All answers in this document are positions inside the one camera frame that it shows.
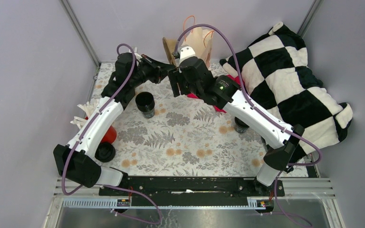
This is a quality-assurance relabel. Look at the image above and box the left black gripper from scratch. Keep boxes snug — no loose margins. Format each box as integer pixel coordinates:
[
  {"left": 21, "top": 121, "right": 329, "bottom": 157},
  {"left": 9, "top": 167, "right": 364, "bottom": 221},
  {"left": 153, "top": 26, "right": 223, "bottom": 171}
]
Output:
[{"left": 130, "top": 54, "right": 176, "bottom": 87}]

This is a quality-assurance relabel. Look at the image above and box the beige paper bag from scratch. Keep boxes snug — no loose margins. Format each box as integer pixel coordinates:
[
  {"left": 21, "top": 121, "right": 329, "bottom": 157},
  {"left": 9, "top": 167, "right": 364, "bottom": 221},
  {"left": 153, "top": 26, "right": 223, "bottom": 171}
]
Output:
[{"left": 180, "top": 27, "right": 214, "bottom": 68}]

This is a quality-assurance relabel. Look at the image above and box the dark translucent coffee cup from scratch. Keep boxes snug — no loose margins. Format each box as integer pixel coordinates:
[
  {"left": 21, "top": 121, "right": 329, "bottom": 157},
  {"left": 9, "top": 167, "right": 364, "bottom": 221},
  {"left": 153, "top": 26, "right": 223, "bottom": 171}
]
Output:
[{"left": 234, "top": 123, "right": 249, "bottom": 133}]

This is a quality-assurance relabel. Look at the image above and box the single brown pulp carrier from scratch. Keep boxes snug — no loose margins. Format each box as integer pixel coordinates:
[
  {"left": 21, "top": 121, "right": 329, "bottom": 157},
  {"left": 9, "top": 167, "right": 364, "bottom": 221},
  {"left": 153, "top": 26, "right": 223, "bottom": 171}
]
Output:
[{"left": 162, "top": 37, "right": 177, "bottom": 66}]

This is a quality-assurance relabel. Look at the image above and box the black cup lid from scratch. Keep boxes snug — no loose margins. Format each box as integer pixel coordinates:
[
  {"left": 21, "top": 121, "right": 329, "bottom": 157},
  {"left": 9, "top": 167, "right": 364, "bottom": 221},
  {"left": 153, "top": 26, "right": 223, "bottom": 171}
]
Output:
[{"left": 234, "top": 117, "right": 247, "bottom": 127}]

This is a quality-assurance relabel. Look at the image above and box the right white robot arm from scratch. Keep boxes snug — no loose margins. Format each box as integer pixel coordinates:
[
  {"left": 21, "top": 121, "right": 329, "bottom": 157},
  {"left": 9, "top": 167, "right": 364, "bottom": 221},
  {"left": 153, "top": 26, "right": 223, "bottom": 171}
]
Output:
[{"left": 168, "top": 57, "right": 304, "bottom": 196}]

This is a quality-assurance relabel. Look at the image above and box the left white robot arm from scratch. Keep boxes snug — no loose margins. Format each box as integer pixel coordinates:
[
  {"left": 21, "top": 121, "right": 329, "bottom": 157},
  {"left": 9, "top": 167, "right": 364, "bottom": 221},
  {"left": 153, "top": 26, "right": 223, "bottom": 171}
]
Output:
[{"left": 53, "top": 53, "right": 175, "bottom": 195}]

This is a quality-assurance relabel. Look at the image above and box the black ribbed cup stack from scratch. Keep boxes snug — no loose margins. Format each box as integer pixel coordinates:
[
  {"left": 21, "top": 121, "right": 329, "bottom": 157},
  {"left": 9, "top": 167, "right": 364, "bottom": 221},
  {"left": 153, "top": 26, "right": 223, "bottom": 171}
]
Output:
[{"left": 135, "top": 92, "right": 155, "bottom": 118}]

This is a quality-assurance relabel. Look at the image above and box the red cloth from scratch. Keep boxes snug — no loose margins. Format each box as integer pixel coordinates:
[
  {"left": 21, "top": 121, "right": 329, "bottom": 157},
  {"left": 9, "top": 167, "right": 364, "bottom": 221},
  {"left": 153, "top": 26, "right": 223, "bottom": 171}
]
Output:
[{"left": 186, "top": 75, "right": 241, "bottom": 111}]

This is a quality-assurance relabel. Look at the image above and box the floral table mat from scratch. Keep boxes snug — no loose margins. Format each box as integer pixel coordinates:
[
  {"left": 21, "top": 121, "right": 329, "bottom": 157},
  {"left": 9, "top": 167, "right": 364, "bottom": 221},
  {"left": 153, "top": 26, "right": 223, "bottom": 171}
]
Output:
[{"left": 69, "top": 62, "right": 309, "bottom": 178}]

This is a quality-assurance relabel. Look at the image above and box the black white checkered blanket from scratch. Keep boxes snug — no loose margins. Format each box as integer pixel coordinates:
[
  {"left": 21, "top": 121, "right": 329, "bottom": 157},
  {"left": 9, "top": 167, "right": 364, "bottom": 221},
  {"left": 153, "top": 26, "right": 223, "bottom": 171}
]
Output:
[{"left": 220, "top": 22, "right": 353, "bottom": 163}]

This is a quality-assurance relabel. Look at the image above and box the red ribbed cup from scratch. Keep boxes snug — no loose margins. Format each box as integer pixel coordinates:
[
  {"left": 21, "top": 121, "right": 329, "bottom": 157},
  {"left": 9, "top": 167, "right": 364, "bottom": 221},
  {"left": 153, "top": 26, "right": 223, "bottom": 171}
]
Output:
[{"left": 83, "top": 124, "right": 117, "bottom": 145}]

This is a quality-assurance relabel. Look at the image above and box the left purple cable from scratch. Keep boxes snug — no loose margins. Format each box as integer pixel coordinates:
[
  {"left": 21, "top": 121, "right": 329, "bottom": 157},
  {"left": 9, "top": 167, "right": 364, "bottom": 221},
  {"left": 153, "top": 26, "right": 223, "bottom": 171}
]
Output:
[{"left": 61, "top": 43, "right": 163, "bottom": 225}]

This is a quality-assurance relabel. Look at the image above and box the purple cable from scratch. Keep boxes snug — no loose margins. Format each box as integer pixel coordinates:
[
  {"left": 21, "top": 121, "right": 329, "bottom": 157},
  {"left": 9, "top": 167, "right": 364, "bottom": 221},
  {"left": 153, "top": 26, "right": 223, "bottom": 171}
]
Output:
[
  {"left": 61, "top": 43, "right": 163, "bottom": 225},
  {"left": 173, "top": 24, "right": 324, "bottom": 228}
]

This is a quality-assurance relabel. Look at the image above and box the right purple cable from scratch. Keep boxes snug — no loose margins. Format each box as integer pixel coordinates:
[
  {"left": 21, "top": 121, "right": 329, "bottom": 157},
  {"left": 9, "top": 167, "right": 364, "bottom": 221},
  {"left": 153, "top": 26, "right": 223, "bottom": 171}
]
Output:
[{"left": 173, "top": 24, "right": 324, "bottom": 228}]

